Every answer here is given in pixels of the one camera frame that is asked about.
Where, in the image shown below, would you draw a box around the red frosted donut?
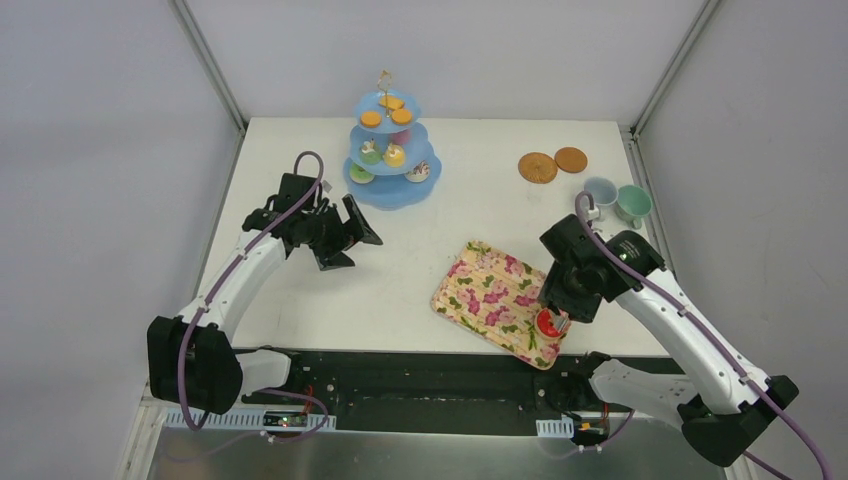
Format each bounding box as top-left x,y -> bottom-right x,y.
534,309 -> 570,340

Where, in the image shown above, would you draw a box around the blue three-tier cake stand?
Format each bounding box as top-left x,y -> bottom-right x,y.
344,70 -> 443,210

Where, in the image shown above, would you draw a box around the chocolate drizzle white donut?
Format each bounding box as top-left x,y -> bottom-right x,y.
404,160 -> 431,184

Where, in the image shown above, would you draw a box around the dark green flower donut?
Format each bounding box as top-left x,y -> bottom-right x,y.
359,139 -> 383,165

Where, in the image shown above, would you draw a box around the pink frosted cake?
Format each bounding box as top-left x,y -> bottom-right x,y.
390,129 -> 411,146

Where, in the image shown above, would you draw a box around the round orange biscuit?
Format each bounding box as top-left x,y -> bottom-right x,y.
359,110 -> 383,129
390,108 -> 415,125

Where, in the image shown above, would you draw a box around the round orange biscuit top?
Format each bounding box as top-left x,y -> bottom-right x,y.
390,108 -> 415,125

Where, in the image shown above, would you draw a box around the metal serving tongs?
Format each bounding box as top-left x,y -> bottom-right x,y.
537,309 -> 570,337

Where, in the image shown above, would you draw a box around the light green frosted donut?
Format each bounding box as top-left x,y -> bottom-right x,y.
348,164 -> 375,185

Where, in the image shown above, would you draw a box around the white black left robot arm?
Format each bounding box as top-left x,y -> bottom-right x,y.
147,173 -> 382,414

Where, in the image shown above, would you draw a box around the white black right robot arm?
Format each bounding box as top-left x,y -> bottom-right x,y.
540,214 -> 799,467

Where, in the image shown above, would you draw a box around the floral rectangular tray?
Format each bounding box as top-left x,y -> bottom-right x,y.
431,240 -> 570,371

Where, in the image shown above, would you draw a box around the light blue teacup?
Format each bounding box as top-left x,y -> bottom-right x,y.
583,177 -> 618,221

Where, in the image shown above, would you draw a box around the green teacup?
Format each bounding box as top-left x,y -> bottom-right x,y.
615,185 -> 654,230

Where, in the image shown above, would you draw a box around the large round brown coaster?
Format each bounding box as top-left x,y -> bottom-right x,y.
518,152 -> 559,184

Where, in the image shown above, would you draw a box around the small round brown coaster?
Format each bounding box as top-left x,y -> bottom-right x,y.
554,146 -> 588,174

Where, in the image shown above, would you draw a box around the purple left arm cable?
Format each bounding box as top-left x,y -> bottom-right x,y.
177,150 -> 331,445

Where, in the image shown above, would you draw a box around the white right cable duct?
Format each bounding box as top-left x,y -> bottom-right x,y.
535,416 -> 575,439

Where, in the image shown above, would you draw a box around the white cable duct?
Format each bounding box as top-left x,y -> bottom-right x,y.
535,416 -> 575,439
202,408 -> 337,433

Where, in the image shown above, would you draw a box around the metal frame rail left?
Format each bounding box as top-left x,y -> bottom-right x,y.
168,0 -> 249,137

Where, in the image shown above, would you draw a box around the metal frame rail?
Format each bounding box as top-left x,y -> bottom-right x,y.
168,0 -> 249,137
629,0 -> 724,140

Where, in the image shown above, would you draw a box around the white left cable duct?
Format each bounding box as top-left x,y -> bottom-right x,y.
202,408 -> 337,433

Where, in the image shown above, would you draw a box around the metal frame rail right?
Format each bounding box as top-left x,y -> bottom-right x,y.
629,0 -> 724,140

